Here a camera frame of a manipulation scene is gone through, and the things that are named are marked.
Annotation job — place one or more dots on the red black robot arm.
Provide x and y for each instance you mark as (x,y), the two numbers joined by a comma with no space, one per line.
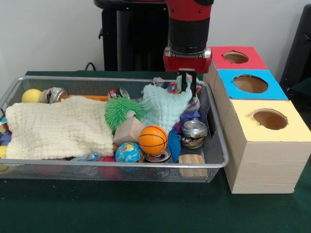
(188,24)

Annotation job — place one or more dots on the yellow ball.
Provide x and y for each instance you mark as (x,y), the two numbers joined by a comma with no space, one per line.
(31,96)

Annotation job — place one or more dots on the shallow clear mesh bin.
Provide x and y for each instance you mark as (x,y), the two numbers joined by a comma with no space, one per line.
(97,172)

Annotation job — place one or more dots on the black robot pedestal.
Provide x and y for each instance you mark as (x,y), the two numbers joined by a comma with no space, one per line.
(136,39)

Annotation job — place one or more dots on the blue globe ball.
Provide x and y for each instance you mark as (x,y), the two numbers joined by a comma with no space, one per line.
(128,153)

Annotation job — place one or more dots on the mint waffle cloth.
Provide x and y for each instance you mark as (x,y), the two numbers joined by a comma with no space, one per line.
(163,109)

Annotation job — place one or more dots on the green spiky ball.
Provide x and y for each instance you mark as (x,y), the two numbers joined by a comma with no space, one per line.
(119,110)

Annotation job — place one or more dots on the wooden box with three holes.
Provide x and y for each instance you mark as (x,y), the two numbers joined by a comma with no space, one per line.
(262,155)

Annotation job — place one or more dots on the multicoloured patterned cloth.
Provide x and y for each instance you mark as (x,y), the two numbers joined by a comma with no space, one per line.
(174,87)

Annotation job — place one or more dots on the plain wooden block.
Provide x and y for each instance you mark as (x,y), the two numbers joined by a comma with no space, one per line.
(127,131)

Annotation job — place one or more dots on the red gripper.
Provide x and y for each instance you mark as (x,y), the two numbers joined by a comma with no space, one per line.
(187,64)

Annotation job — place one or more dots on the crushed silver drink can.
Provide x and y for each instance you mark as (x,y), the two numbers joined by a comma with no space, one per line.
(54,95)

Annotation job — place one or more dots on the orange toy basketball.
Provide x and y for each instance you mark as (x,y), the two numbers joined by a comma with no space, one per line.
(153,140)

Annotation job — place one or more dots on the cream waffle cloth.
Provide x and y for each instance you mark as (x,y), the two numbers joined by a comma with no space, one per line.
(53,128)

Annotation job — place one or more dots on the squat silver tin can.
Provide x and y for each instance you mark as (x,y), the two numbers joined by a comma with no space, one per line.
(194,130)

